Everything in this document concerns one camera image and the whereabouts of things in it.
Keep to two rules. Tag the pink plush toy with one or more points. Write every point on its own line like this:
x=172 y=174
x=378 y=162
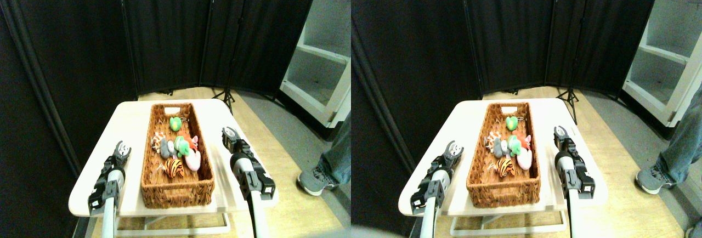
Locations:
x=525 y=161
x=193 y=162

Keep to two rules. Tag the dark green toy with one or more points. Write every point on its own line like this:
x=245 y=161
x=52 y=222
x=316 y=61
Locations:
x=181 y=146
x=515 y=145

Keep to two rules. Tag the grey plush toy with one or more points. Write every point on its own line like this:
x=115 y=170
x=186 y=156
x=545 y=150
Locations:
x=499 y=149
x=166 y=150

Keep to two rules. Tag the orange black striped toy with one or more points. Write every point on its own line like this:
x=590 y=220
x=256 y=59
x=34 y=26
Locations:
x=504 y=168
x=174 y=169

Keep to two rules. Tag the light green toy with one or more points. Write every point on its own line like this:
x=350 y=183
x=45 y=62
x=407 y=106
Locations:
x=175 y=124
x=511 y=124

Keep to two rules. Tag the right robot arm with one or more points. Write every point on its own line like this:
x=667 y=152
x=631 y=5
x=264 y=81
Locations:
x=240 y=162
x=565 y=161

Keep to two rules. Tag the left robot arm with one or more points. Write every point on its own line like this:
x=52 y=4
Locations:
x=428 y=219
x=108 y=219

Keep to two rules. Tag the red plush toy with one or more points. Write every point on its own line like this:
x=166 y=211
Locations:
x=527 y=140
x=194 y=141

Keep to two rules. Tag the low white table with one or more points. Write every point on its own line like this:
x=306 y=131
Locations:
x=545 y=111
x=208 y=112

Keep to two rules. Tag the black curtain stand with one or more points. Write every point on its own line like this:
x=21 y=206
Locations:
x=570 y=98
x=226 y=96

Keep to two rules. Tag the brown wicker basket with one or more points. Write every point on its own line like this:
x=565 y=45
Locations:
x=502 y=194
x=175 y=194

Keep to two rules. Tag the black curtain foot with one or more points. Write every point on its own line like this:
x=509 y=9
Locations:
x=513 y=91
x=167 y=92

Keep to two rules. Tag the person's legs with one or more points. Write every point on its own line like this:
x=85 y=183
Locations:
x=337 y=164
x=680 y=150

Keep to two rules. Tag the white shelf unit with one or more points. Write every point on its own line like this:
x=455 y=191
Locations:
x=669 y=73
x=323 y=79

